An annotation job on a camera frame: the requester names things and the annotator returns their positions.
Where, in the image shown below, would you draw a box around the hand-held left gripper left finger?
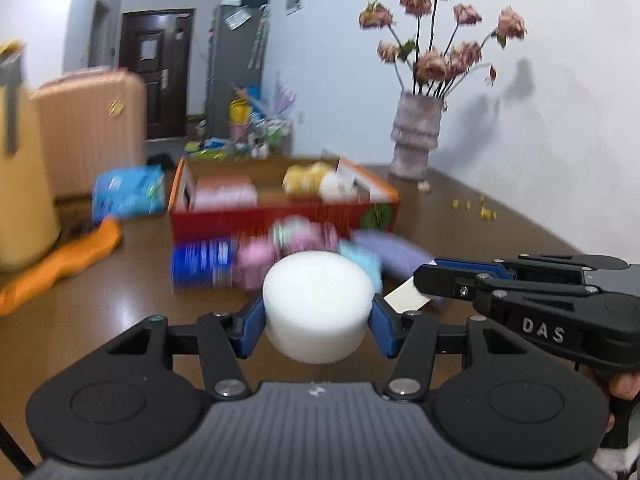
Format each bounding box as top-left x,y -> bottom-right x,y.
82,296 -> 268,402

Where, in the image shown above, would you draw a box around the white paper card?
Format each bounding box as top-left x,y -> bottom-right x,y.
384,281 -> 433,314

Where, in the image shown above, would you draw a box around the grey ceramic vase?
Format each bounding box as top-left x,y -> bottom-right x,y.
389,91 -> 446,181

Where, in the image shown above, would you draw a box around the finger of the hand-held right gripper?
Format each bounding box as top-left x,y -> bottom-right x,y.
414,263 -> 501,311
434,257 -> 518,281

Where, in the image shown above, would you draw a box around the mauve cloth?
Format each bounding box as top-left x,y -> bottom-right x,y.
270,217 -> 341,256

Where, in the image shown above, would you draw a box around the grey refrigerator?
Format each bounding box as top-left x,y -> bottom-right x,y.
205,2 -> 271,133

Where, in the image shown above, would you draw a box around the person's white clothing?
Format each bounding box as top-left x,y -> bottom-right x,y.
595,447 -> 640,480

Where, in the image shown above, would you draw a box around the pink suitcase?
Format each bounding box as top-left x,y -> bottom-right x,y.
31,67 -> 148,198

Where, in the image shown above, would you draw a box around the grey interior door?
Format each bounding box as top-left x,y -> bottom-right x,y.
89,0 -> 112,68

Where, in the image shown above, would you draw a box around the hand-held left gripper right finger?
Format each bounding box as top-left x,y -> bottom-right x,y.
369,296 -> 506,402

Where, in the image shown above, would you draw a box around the dark brown entrance door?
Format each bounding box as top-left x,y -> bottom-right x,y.
118,8 -> 196,141

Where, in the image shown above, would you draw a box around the yellow plush hamster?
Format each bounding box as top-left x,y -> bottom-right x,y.
282,161 -> 336,196

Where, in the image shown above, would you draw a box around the red cardboard box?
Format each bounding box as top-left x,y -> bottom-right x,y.
168,155 -> 401,243

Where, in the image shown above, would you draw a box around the blue tissue pack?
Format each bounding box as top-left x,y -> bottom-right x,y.
171,239 -> 238,289

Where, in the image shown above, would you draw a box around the person's right hand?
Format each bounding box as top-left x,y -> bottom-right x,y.
607,371 -> 640,402

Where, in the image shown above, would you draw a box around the dried pink rose bouquet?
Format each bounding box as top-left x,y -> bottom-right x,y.
358,0 -> 527,100

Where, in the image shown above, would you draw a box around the pink sponge block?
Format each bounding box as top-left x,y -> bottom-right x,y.
192,176 -> 259,212

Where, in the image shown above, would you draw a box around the blue wet wipes pack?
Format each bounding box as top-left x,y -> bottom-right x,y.
92,165 -> 167,222

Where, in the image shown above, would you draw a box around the yellow thermos jug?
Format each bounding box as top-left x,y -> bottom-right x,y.
0,42 -> 62,273

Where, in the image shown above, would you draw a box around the scattered yellow crumbs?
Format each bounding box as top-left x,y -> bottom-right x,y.
451,195 -> 498,222

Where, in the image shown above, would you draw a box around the pink fabric item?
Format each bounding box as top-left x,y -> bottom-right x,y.
235,239 -> 281,291

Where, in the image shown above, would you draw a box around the purple cloth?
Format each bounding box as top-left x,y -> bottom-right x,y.
351,230 -> 441,281

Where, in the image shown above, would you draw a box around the white plush toy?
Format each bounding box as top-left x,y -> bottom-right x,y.
317,172 -> 361,203

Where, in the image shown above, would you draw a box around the light blue cloth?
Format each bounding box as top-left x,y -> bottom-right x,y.
340,241 -> 385,293

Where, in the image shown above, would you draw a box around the white foam cylinder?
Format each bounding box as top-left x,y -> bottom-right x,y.
262,250 -> 376,365

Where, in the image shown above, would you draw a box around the pile of colourful clutter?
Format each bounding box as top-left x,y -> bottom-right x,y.
185,72 -> 298,161

